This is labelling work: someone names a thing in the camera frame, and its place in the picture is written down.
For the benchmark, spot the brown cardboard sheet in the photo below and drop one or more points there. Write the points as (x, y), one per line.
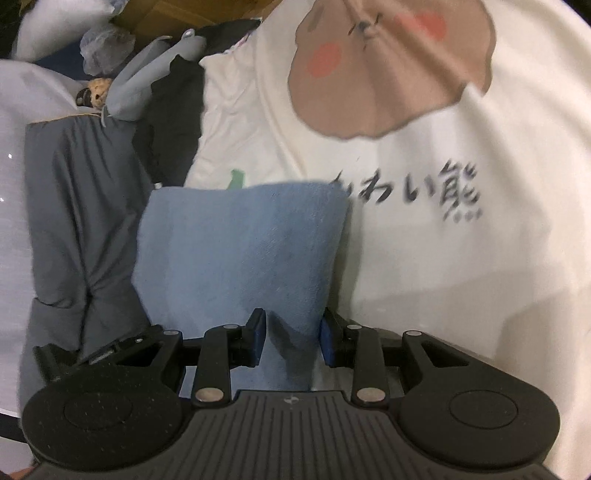
(184, 11)

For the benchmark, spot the blue denim jeans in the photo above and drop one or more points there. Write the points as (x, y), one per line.
(240, 254)

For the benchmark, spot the white plastic bag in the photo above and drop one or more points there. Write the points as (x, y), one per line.
(60, 27)

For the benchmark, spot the grey garment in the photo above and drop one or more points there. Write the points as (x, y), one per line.
(78, 207)

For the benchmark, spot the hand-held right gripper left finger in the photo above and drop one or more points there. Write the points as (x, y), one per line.
(258, 339)

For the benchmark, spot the grey plush toy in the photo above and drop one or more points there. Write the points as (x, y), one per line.
(138, 83)

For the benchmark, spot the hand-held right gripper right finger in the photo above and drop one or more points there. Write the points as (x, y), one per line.
(327, 344)

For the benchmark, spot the spotted plush toy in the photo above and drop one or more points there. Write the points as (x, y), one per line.
(99, 92)

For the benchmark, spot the cream printed bed sheet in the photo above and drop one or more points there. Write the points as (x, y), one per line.
(438, 277)

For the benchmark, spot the white floral cloth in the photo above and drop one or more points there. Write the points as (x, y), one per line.
(241, 42)

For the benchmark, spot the black garment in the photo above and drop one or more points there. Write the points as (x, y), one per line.
(171, 129)

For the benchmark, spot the grey plastic bag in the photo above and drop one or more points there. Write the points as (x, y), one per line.
(106, 50)

